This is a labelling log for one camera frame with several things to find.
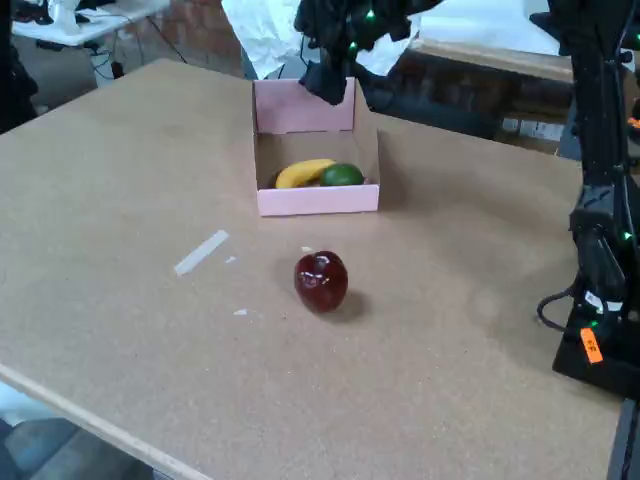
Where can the yellow toy banana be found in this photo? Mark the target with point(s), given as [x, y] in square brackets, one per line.
[300, 172]

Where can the white crumpled sheet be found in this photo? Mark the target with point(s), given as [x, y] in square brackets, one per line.
[260, 45]

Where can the round green toy fruit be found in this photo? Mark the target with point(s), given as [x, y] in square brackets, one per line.
[341, 175]

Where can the pink cardboard box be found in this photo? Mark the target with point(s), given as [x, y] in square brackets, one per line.
[305, 200]

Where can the brown wooden bench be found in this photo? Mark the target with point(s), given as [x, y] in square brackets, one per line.
[500, 57]

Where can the dark red toy pomegranate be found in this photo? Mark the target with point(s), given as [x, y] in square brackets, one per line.
[321, 282]

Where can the long white tape strip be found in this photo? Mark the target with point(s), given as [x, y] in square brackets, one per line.
[201, 252]

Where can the white labelled carton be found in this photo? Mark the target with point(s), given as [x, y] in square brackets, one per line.
[535, 131]

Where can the white background table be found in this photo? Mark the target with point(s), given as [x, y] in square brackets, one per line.
[100, 22]

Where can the white crumpled cloth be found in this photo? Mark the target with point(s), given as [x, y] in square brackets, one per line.
[65, 15]

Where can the small orange object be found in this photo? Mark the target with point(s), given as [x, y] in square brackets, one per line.
[634, 122]

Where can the black bulky object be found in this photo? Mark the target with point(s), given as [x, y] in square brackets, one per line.
[15, 90]

